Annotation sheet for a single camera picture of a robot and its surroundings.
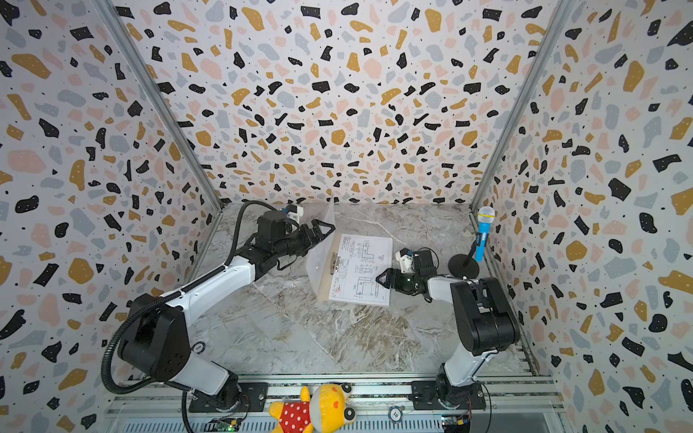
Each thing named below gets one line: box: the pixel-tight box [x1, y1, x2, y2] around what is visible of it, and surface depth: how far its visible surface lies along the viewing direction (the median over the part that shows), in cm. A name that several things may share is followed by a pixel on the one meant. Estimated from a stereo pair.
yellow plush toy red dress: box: [267, 383, 358, 433], surface depth 67 cm
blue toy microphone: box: [474, 205, 496, 263], surface depth 87 cm
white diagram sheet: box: [328, 233, 394, 306], surface depth 102 cm
